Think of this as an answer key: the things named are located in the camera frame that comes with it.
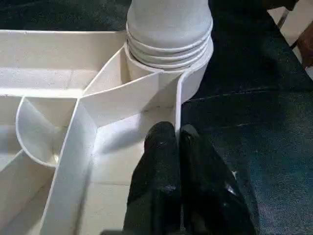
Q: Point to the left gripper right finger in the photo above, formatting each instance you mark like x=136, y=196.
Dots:
x=208, y=196

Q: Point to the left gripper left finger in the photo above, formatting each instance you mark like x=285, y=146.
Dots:
x=159, y=186

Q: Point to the white plastic table top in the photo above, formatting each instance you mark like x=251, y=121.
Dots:
x=39, y=147

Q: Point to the white plastic table leg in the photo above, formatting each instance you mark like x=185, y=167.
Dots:
x=168, y=24

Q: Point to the black work mat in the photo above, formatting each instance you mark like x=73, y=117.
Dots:
x=254, y=137

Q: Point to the brown armchair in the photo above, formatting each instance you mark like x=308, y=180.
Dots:
x=308, y=49

